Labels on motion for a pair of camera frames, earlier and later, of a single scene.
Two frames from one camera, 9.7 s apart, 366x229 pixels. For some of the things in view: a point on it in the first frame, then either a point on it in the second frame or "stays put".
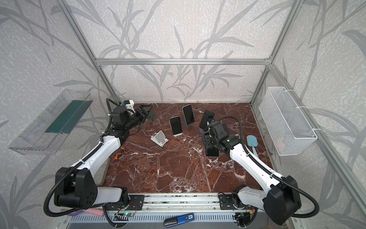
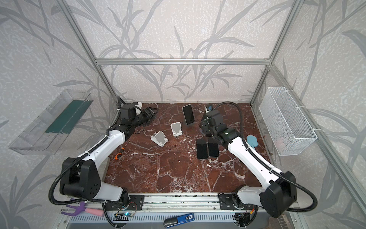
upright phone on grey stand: x=188 y=113 stays put
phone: x=212 y=151 → x=202 y=149
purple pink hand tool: x=96 y=212 stays put
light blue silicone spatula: x=252 y=141 stays put
